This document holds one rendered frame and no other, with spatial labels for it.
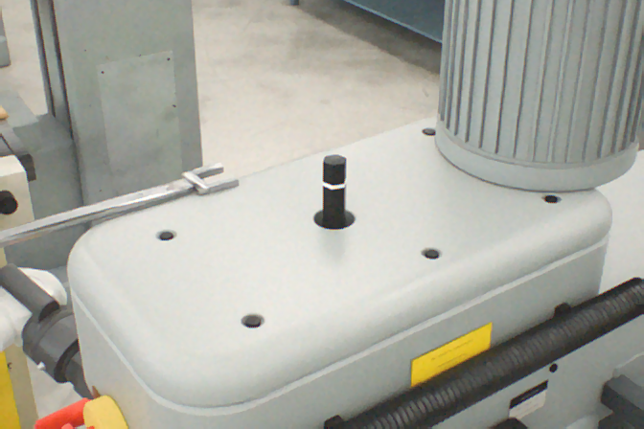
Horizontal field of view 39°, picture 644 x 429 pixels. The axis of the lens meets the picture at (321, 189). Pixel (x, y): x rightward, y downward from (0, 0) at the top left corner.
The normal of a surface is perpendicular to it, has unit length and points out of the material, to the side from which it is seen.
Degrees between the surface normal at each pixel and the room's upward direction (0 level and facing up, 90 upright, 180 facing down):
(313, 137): 0
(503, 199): 0
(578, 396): 90
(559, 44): 90
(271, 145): 0
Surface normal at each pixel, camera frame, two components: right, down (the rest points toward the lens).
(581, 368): 0.57, 0.40
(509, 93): -0.50, 0.43
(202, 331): 0.00, -0.87
